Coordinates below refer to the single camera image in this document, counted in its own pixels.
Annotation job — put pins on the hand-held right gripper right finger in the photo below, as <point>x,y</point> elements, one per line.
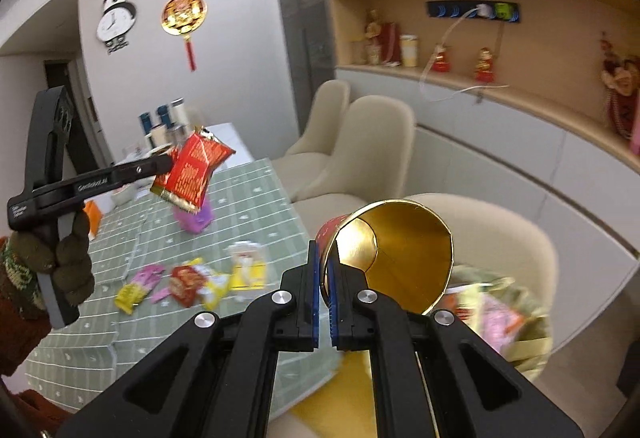
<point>336,308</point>

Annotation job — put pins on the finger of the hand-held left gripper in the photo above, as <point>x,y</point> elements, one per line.
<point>145,169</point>

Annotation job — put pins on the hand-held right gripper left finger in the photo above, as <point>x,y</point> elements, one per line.
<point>313,283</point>

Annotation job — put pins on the red snack packet gold edges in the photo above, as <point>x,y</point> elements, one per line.
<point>192,175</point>

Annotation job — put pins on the red and gold cylinder can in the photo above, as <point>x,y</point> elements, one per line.
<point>395,258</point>

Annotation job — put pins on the orange snack packet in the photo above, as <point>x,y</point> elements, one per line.
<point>452,304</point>

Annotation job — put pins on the clear pink packet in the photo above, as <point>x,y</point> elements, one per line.
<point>500,323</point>

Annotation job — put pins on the person's left hand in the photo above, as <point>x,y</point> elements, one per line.
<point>72,263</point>

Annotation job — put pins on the small white bowl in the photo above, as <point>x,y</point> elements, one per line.
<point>122,194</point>

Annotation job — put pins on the orange tissue box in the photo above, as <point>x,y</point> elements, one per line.
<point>92,218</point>

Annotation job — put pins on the white thermos bottle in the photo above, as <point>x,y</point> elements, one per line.
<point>179,111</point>

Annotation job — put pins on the white and yellow toy box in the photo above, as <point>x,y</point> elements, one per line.
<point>246,265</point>

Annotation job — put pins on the yellow crinkled packet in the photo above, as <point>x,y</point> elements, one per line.
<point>216,285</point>

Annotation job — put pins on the yellow seat cushion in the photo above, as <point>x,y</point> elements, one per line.
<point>325,413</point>

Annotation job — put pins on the yellow and pink packet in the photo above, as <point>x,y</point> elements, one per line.
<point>137,288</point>

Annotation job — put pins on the small pink wrapper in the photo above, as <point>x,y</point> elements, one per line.
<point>160,294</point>

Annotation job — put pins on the beige dining chair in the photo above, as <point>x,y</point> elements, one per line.
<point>360,152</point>
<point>500,233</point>
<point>320,117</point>

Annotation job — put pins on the dark glass door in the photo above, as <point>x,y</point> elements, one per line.
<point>300,32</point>

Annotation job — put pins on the rust brown cloth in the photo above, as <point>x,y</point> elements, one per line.
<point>35,405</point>

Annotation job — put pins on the wooden shelf cabinet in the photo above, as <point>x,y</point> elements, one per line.
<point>500,127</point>

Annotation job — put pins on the red gift bag with flowers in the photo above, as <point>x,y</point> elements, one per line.
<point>385,42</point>

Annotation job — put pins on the cream lidded cup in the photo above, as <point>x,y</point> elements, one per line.
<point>409,50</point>

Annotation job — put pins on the small red figurine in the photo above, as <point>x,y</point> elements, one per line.
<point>441,57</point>
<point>484,65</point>

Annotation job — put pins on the brown plush doll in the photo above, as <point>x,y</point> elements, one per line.
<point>620,87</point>

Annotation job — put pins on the panda wall clock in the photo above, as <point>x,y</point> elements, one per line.
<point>116,20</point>

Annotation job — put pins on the red round tasselled wall ornament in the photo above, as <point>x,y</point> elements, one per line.
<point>184,15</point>

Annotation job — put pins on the black wall power strip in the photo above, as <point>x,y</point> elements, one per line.
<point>472,11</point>

